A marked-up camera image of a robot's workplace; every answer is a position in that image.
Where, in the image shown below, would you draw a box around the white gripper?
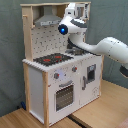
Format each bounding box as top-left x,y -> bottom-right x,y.
64,3 -> 79,18

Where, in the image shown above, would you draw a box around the toy microwave with door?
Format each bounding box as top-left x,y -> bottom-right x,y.
76,3 -> 90,20

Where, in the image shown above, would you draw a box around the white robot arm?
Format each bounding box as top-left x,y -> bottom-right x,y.
58,3 -> 128,77

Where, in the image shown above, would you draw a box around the wooden toy kitchen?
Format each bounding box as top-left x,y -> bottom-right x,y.
22,3 -> 103,127

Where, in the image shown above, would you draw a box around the grey range hood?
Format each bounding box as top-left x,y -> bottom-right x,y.
35,6 -> 61,27

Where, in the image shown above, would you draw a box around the grey toy sink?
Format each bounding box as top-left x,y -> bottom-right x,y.
65,48 -> 87,56

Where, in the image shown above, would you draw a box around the black stovetop red burners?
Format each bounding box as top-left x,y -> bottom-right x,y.
34,53 -> 71,66

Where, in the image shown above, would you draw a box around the right red oven knob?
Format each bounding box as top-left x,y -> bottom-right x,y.
71,66 -> 79,73

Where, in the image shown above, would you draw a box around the red oven knob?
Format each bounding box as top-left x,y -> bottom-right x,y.
71,66 -> 79,73
54,73 -> 60,79

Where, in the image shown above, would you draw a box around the left red oven knob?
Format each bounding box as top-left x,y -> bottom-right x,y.
54,73 -> 60,79

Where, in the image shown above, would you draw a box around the toy oven door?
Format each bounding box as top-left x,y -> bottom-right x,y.
55,81 -> 74,111

